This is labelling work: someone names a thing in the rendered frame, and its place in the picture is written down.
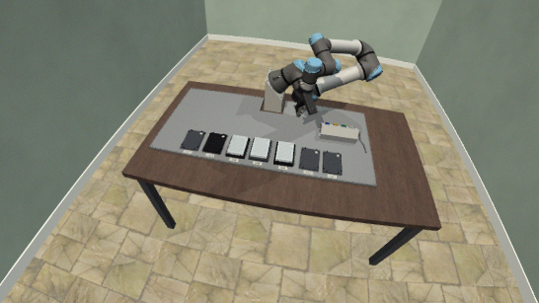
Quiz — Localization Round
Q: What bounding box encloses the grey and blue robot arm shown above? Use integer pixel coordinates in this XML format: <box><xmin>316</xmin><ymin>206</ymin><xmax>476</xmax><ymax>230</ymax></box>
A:
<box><xmin>269</xmin><ymin>33</ymin><xmax>383</xmax><ymax>115</ymax></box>

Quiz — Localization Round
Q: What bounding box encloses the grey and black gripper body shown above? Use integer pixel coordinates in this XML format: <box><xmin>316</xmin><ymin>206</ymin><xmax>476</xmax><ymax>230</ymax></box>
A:
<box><xmin>291</xmin><ymin>81</ymin><xmax>313</xmax><ymax>107</ymax></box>

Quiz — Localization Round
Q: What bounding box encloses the grey operator button panel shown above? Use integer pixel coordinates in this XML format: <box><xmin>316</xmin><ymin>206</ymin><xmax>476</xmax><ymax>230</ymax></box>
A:
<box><xmin>319</xmin><ymin>122</ymin><xmax>362</xmax><ymax>143</ymax></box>

